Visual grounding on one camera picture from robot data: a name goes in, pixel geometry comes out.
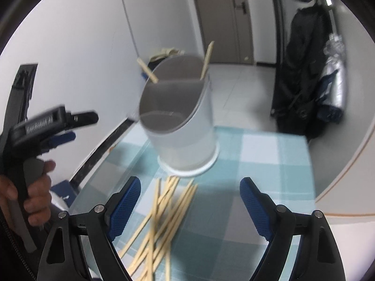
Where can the beige cloth on bag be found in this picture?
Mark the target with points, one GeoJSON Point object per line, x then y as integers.
{"type": "Point", "coordinates": [165, 53]}

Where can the grey entrance door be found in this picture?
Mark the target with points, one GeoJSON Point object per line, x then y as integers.
{"type": "Point", "coordinates": [227, 23]}

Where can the black bag on floor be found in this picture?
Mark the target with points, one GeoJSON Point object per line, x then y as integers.
{"type": "Point", "coordinates": [153, 65]}

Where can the black hanging coat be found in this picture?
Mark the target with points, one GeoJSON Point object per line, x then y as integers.
{"type": "Point", "coordinates": [294, 105]}

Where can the chopstick in holder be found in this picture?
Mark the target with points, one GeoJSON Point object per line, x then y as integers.
{"type": "Point", "coordinates": [207, 60]}
{"type": "Point", "coordinates": [148, 71]}

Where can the person's left hand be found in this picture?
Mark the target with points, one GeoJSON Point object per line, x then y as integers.
{"type": "Point", "coordinates": [39, 202]}

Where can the white utensil holder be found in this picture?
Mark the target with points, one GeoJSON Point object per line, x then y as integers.
{"type": "Point", "coordinates": [177, 117]}

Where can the silver folded umbrella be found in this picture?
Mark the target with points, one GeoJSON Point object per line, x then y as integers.
{"type": "Point", "coordinates": [332, 91]}

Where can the chopstick in holder left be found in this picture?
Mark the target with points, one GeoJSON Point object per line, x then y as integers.
{"type": "Point", "coordinates": [148, 71]}

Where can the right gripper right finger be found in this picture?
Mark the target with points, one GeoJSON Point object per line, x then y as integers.
{"type": "Point", "coordinates": [317, 256]}

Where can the dark blue paper bag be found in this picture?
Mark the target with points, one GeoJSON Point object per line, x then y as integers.
{"type": "Point", "coordinates": [65, 191]}

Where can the blue cardboard box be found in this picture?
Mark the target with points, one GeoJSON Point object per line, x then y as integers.
{"type": "Point", "coordinates": [144, 75]}

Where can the chopstick in holder right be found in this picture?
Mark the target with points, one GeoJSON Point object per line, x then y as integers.
{"type": "Point", "coordinates": [207, 60]}

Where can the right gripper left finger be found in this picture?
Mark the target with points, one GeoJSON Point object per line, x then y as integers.
{"type": "Point", "coordinates": [63, 257]}

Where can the teal checked table mat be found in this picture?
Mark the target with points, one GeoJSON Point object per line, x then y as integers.
{"type": "Point", "coordinates": [217, 239]}

